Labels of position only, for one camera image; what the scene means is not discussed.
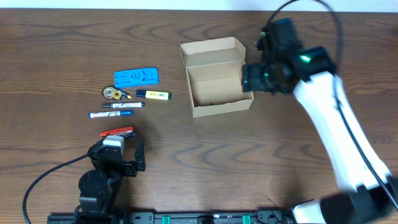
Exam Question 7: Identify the red stapler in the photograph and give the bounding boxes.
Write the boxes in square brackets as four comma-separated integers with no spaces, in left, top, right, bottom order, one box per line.
[100,126,136,139]

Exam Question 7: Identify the yellow highlighter pen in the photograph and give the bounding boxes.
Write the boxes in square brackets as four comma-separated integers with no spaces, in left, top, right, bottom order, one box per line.
[136,89,171,100]

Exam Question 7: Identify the brown cardboard box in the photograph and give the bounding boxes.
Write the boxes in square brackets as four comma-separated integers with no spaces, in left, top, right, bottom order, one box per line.
[180,37,254,118]

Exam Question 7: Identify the blue whiteboard duster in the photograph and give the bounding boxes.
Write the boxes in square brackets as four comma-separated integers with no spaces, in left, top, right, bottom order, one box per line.
[114,67,159,88]

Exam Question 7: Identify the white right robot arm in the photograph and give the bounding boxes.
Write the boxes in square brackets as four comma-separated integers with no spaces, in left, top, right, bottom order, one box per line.
[242,47,397,223]

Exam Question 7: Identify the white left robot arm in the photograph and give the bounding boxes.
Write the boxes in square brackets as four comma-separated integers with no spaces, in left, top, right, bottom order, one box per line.
[74,135,146,223]

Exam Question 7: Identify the blue whiteboard marker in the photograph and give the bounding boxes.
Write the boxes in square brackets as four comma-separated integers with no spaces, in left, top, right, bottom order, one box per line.
[88,110,133,118]

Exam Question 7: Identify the black whiteboard marker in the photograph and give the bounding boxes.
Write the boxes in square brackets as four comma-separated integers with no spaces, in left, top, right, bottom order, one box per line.
[101,101,145,108]

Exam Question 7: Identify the correction tape dispenser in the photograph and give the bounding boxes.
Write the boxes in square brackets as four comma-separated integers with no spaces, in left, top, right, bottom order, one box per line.
[102,86,132,100]

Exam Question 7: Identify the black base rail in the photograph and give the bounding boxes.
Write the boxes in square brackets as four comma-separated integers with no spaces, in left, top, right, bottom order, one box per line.
[47,209,295,224]

